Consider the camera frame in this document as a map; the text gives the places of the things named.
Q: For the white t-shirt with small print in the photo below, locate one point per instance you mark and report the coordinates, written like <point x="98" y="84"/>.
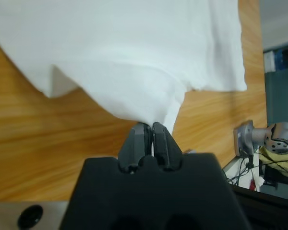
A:
<point x="122" y="52"/>

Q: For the blue cabinet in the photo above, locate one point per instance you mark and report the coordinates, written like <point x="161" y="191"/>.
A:
<point x="280" y="79"/>

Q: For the white crumpled tissue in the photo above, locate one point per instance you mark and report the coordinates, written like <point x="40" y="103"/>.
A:
<point x="258" y="183"/>

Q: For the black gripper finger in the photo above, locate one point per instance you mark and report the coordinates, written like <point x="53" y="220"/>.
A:
<point x="166" y="148"/>
<point x="134" y="148"/>

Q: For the yellow foam sheet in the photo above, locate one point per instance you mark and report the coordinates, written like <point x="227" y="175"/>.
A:
<point x="278" y="165"/>

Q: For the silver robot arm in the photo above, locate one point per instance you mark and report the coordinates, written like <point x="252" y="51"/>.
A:
<point x="280" y="139"/>

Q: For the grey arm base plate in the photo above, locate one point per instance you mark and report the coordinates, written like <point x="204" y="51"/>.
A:
<point x="244" y="137"/>

